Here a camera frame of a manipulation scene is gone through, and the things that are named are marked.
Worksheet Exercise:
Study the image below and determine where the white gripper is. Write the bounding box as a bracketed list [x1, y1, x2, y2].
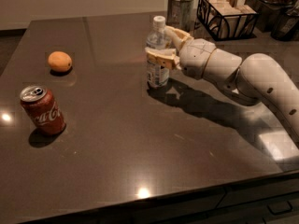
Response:
[145, 26, 216, 79]

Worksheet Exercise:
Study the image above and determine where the clear plastic water bottle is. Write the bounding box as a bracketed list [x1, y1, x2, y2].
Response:
[146, 16, 171, 89]

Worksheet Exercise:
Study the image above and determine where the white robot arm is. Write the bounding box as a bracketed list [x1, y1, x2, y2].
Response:
[146, 26, 299, 145]

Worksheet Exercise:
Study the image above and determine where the metal cup with stirrers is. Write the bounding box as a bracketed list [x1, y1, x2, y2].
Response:
[166, 0, 194, 32]

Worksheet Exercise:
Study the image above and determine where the snack jar on stand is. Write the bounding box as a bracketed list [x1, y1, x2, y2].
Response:
[245, 0, 297, 32]

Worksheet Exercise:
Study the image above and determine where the dark round container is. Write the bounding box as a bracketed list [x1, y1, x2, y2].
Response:
[271, 10, 299, 41]

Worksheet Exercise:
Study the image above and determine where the orange fruit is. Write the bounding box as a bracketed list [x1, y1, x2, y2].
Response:
[48, 51, 72, 72]

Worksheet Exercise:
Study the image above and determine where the red coca-cola can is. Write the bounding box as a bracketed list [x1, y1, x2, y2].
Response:
[20, 85, 66, 136]

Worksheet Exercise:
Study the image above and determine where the black wire napkin basket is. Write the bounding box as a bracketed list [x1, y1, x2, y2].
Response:
[197, 0, 259, 41]

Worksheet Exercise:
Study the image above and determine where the drawer handle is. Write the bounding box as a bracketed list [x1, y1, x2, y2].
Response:
[267, 201, 293, 216]

